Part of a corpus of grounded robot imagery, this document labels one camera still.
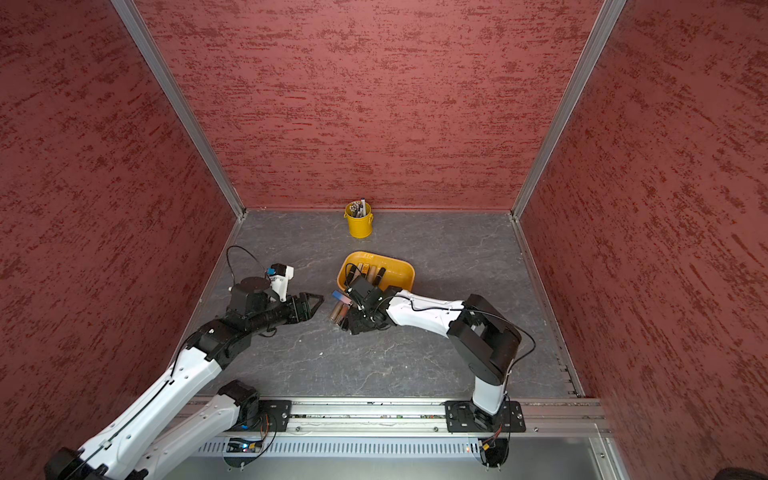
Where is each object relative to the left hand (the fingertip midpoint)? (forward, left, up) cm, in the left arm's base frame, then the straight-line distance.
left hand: (313, 306), depth 77 cm
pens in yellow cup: (+37, -9, 0) cm, 38 cm away
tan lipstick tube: (+19, -14, -15) cm, 28 cm away
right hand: (-1, -11, -13) cm, 17 cm away
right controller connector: (-30, -46, -16) cm, 57 cm away
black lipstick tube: (+19, -6, -15) cm, 25 cm away
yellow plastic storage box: (+20, -23, -14) cm, 34 cm away
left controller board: (-29, +17, -18) cm, 38 cm away
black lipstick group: (+2, -6, -15) cm, 16 cm away
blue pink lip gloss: (+11, -4, -15) cm, 19 cm away
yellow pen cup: (+38, -8, -11) cm, 40 cm away
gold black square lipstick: (+22, -11, -14) cm, 28 cm away
